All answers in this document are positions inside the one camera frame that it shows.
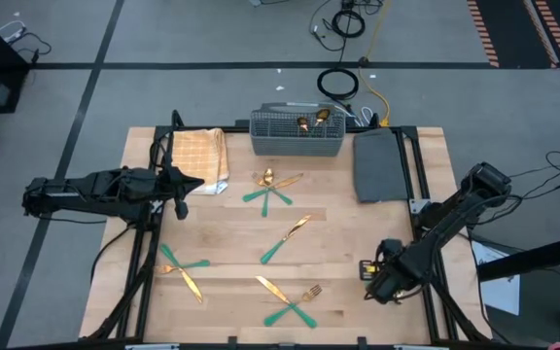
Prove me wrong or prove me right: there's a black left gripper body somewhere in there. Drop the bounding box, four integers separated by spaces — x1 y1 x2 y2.
156 166 178 201

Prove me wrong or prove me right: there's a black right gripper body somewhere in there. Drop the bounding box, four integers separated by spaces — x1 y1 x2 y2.
364 237 410 305

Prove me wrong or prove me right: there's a gold fork green handle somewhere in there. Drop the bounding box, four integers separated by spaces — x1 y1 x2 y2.
252 172 295 207
155 259 212 275
262 284 324 328

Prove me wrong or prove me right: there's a beige cloth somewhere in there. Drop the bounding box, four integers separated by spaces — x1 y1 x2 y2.
170 127 230 196

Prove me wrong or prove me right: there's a grey folded cloth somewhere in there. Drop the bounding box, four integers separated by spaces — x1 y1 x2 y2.
352 127 410 204

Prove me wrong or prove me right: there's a white paper sheet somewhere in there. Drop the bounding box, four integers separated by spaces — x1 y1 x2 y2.
472 240 522 317

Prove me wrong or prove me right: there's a black desk beam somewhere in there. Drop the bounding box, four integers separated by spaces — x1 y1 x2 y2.
476 231 560 283

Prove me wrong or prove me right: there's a black table frame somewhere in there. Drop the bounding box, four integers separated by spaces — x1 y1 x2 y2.
83 109 493 347

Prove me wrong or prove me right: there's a wire mesh cutlery basket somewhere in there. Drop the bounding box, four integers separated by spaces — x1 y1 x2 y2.
249 101 347 158

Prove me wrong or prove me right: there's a yellow floor cable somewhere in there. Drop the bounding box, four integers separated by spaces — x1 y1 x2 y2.
356 67 391 128

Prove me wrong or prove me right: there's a coiled black cable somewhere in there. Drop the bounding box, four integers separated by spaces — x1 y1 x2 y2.
316 66 361 102
331 8 367 39

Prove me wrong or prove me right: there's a thin black cable white plug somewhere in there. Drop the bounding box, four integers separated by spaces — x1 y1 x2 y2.
307 0 347 53

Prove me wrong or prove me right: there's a black hanging cable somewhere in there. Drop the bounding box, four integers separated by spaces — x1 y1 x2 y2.
337 0 354 67

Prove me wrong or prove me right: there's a yellow hanging cable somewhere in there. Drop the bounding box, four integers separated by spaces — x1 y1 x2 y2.
361 0 392 63

